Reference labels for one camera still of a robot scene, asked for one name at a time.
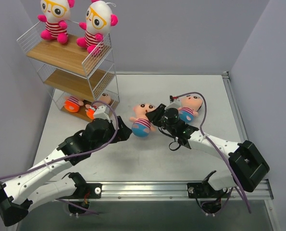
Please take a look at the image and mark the boy plush blue shorts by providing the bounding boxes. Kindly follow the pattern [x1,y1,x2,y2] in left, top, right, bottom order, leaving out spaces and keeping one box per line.
[178,94,203,123]
[129,103,156,138]

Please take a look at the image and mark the boy plush orange shorts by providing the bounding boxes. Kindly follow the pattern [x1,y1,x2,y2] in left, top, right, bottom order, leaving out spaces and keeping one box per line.
[63,96,84,113]
[85,93,111,119]

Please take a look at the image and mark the white panda plush yellow glasses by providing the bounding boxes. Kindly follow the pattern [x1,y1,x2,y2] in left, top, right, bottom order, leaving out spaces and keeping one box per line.
[37,0,75,44]

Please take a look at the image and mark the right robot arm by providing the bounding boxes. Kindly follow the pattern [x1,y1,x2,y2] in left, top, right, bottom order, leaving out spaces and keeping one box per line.
[146,104,270,197]

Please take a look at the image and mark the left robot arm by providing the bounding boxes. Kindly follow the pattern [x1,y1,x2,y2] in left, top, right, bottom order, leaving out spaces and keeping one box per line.
[0,116,132,227]

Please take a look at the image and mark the white wire wooden shelf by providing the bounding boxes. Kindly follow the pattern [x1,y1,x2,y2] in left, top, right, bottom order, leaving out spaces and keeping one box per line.
[17,21,120,121]

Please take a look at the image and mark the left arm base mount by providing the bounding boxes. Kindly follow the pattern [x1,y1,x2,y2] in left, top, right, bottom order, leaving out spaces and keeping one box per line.
[64,172,102,199]

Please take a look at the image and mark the aluminium table edge rail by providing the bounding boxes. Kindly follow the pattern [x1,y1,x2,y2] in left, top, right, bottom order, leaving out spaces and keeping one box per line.
[222,72,248,142]

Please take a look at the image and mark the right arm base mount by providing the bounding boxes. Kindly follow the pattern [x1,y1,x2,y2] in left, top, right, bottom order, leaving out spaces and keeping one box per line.
[187,170,229,199]

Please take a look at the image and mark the front aluminium rail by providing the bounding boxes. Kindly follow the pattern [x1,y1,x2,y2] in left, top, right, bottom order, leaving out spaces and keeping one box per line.
[37,181,273,202]

